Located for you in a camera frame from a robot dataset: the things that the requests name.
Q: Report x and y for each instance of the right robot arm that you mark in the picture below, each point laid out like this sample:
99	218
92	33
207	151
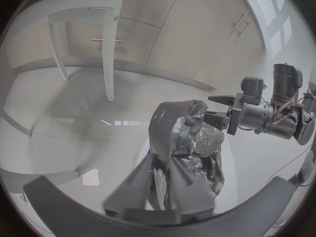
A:
286	80

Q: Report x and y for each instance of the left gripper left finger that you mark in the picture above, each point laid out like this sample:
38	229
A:
133	189

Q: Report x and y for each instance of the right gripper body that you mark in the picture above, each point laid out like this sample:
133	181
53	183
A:
254	117

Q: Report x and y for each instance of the beige cabinet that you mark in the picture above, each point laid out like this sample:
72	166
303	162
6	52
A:
197	33

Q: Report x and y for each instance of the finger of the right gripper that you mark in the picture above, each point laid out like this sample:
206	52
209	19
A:
223	99
218	120

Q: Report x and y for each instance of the white trash bin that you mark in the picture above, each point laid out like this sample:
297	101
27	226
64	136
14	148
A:
141	154

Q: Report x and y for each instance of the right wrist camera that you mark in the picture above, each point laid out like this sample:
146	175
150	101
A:
253	88

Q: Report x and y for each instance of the grey padded white chair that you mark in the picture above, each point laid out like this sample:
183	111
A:
108	58

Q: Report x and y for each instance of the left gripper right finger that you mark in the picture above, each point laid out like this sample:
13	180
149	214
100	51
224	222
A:
187	194

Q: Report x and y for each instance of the black plastic bag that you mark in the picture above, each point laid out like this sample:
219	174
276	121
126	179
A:
163	122

